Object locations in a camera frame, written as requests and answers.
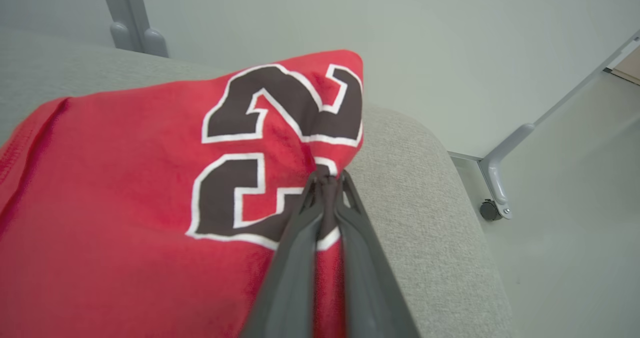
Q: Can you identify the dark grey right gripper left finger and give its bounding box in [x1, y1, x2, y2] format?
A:
[240, 172, 326, 338]

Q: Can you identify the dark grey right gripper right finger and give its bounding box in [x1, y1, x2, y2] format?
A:
[333, 171, 421, 338]

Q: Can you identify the red white numbered jersey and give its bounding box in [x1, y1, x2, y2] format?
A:
[0, 49, 365, 338]

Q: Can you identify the grey fabric sofa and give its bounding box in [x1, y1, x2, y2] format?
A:
[0, 28, 517, 338]

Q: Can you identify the black caster wheel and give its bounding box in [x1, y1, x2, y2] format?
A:
[479, 199, 504, 223]

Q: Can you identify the grey partition leg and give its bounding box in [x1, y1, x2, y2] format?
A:
[477, 29, 640, 221]

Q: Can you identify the grey partition post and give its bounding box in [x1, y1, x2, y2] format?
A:
[98, 0, 170, 59]

